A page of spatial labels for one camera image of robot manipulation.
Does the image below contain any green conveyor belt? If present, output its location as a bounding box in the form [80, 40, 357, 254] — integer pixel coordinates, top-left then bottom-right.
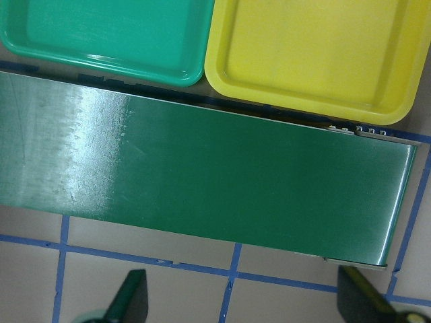
[1, 73, 417, 266]

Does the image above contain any green plastic tray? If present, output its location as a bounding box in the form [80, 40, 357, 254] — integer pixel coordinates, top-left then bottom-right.
[1, 1, 214, 87]

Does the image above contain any yellow plastic tray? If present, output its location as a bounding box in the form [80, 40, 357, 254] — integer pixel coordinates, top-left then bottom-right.
[205, 1, 430, 125]

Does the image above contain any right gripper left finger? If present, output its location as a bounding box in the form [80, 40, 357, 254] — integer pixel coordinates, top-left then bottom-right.
[104, 269, 149, 322]

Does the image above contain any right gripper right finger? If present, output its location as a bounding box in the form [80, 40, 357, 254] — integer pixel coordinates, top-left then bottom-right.
[337, 266, 400, 322]

